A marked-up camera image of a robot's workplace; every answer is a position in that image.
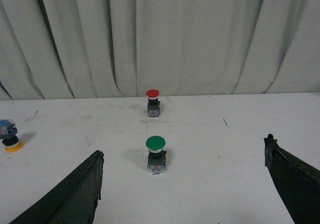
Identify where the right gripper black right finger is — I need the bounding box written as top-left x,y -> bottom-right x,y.
264,134 -> 320,224

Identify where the red push button switch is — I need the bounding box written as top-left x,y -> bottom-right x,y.
146,89 -> 161,118

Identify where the white curtain backdrop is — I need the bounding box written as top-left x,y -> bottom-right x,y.
0,0 -> 320,100

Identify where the green push button switch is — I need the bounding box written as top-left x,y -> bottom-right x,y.
145,135 -> 167,174

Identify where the yellow push button switch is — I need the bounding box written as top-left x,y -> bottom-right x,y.
0,119 -> 24,153

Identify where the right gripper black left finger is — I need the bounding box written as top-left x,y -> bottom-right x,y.
11,150 -> 104,224

